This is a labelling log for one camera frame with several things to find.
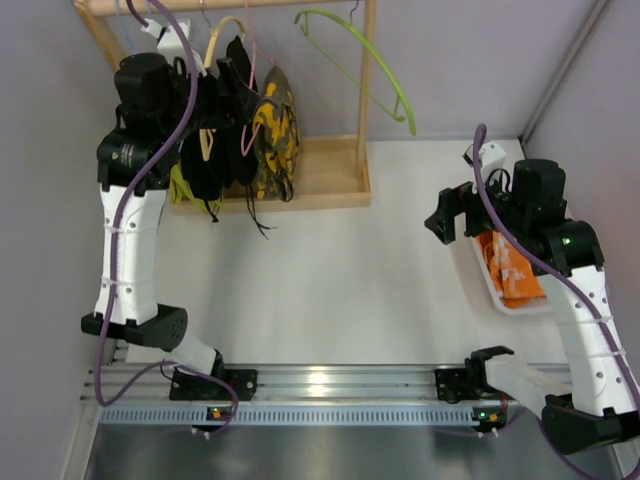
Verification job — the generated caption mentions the aluminium mounting rail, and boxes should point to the aluminium mounting rail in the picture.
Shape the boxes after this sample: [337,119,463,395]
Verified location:
[100,362,571,402]

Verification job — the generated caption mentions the yellow garment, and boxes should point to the yellow garment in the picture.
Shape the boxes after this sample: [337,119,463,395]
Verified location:
[169,163,223,223]

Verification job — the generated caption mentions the wooden clothes rack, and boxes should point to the wooden clothes rack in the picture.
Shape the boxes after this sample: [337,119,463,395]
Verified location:
[71,1,372,214]

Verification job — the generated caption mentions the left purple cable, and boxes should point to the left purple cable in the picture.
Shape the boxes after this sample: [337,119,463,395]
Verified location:
[94,0,240,436]

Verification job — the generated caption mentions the grey slotted cable duct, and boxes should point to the grey slotted cable duct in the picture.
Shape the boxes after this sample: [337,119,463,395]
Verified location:
[100,402,519,427]

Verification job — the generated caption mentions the pink wire hanger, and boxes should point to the pink wire hanger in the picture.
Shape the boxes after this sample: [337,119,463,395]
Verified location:
[240,0,277,156]

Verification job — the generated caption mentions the purple cable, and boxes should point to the purple cable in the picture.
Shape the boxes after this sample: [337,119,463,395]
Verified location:
[472,123,640,480]
[94,0,240,436]

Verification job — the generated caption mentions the cream wooden hanger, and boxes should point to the cream wooden hanger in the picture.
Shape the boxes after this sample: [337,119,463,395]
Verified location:
[199,15,246,162]

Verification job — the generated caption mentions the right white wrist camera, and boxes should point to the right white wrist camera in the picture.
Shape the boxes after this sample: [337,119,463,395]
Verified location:
[479,141,506,179]

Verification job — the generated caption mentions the orange white cloth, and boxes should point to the orange white cloth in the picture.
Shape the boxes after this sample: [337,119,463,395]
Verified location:
[475,231,546,310]

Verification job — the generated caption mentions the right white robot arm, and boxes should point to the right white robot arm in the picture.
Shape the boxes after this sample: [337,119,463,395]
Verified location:
[425,159,639,455]

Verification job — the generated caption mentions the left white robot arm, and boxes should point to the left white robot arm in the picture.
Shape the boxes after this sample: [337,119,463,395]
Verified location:
[80,53,256,375]

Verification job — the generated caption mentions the camouflage trousers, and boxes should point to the camouflage trousers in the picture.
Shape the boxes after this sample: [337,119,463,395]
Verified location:
[253,65,301,202]

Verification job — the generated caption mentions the green plastic hanger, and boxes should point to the green plastic hanger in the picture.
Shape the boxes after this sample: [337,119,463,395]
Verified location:
[294,1,417,137]

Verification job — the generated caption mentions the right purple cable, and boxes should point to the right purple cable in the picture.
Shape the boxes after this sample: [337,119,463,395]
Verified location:
[472,123,640,480]

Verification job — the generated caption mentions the black trousers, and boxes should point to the black trousers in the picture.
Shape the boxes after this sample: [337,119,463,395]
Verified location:
[224,35,270,239]

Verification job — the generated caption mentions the white plastic basket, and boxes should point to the white plastic basket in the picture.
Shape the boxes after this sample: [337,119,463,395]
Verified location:
[470,231,551,316]

